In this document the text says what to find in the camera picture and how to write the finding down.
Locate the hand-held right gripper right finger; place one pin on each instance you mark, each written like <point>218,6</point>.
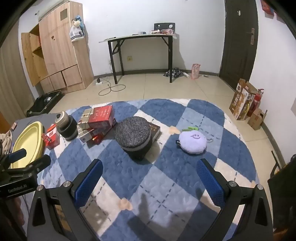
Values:
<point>210,183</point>

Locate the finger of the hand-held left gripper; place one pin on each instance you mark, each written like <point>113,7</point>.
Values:
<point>39,162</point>
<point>18,155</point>

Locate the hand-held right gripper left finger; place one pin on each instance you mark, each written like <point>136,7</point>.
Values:
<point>89,183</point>

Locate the yellow plastic basin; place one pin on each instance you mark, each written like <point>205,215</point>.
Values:
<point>27,139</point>

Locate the red and white box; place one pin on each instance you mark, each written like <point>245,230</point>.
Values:
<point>53,136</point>

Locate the small black jar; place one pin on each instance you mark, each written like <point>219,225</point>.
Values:
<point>67,127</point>

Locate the silver box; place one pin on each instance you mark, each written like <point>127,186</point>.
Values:
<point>84,118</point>

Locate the red box with barcode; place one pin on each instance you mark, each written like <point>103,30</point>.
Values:
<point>101,114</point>

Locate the red box with gold dots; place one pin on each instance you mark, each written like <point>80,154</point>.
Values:
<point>155,131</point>

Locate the beige garment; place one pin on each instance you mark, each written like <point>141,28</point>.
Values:
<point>5,141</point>

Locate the small pink box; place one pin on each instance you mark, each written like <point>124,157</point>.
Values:
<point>13,126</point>

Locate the purple plush toy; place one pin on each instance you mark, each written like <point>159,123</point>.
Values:
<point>193,141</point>

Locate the blue checkered rug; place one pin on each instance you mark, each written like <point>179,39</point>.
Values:
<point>161,176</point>

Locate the green clip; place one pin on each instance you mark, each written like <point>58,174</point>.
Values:
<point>190,128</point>

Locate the black case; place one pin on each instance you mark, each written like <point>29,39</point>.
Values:
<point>44,102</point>

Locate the black bag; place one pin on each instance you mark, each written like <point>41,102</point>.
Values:
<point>284,185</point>

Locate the beige curtain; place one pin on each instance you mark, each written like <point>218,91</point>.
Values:
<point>13,81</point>

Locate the small cardboard box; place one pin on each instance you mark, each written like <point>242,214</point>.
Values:
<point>255,120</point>

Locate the printed cardboard box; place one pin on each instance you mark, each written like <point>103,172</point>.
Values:
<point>240,102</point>

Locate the red fire extinguisher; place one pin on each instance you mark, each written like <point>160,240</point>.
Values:
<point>255,102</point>

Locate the white power strip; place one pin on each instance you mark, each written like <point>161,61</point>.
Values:
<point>99,81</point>

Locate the pink bag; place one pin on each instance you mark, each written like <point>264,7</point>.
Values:
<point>195,71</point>

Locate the checkered cloth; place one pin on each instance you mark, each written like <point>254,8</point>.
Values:
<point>173,73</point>

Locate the wooden wardrobe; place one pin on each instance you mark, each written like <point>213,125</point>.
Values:
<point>57,46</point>

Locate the white plastic bag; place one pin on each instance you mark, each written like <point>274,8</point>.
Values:
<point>76,33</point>

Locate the dark wooden door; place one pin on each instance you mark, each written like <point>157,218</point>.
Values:
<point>238,46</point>

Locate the black folding table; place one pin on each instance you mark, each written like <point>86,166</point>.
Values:
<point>138,36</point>

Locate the pink bottle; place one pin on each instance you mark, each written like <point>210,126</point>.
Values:
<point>165,31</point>

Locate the black chair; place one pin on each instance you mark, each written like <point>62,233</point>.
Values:
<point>164,25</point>

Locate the wall socket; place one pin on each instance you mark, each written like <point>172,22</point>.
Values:
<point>129,58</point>

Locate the red wall decoration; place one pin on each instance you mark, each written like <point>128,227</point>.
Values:
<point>268,7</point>

